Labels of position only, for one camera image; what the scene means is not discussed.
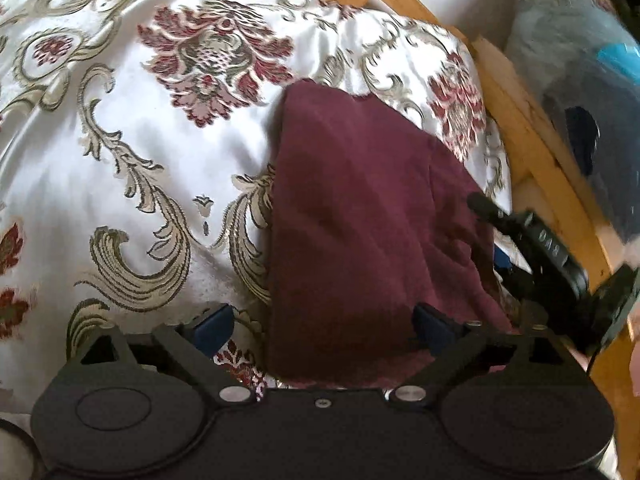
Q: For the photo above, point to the plastic bag with dark bedding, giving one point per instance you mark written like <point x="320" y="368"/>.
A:
<point x="580" y="60"/>

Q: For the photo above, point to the maroon small garment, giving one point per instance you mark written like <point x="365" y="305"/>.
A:
<point x="369" y="219"/>

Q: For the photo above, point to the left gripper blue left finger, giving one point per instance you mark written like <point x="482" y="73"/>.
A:
<point x="209" y="331"/>

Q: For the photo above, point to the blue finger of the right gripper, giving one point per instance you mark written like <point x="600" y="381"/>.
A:
<point x="502" y="261"/>
<point x="510" y="225"/>

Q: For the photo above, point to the wooden bed frame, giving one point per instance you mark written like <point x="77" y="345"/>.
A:
<point x="545" y="177"/>

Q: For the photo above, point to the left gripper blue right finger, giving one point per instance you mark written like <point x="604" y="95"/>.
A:
<point x="434" y="331"/>

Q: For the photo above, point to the white floral satin bedspread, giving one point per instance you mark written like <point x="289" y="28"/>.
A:
<point x="137" y="147"/>

